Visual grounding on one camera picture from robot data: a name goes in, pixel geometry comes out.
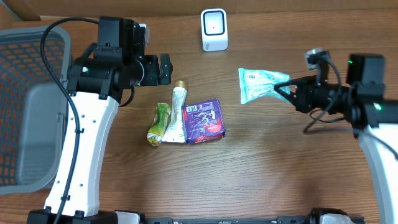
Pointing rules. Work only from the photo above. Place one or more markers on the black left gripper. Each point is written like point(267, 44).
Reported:
point(165, 69)

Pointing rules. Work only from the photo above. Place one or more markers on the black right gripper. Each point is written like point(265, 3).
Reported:
point(301, 99)

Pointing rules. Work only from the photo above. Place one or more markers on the green yellow snack pouch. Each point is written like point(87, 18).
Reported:
point(160, 124)

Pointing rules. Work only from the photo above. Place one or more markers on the teal wipes packet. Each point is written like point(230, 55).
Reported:
point(255, 84)

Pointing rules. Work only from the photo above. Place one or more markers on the white tube gold cap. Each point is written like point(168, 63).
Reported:
point(175, 132)

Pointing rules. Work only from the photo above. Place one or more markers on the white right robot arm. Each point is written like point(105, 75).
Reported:
point(360, 101)

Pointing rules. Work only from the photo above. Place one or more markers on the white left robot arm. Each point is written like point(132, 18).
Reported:
point(95, 84)

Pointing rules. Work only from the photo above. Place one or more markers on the white barcode scanner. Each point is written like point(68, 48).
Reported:
point(214, 30)

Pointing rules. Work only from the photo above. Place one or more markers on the grey plastic basket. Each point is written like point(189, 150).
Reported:
point(33, 114)

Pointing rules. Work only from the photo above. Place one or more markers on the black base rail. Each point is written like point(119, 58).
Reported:
point(316, 216)

